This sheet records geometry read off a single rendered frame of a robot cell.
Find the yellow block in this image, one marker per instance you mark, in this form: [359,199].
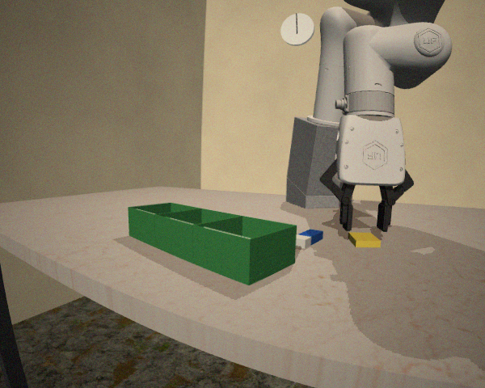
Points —
[364,240]

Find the green divided tray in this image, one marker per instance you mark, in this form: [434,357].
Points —
[244,249]

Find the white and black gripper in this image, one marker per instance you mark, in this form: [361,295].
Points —
[374,156]

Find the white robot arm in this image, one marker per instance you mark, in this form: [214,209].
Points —
[400,50]

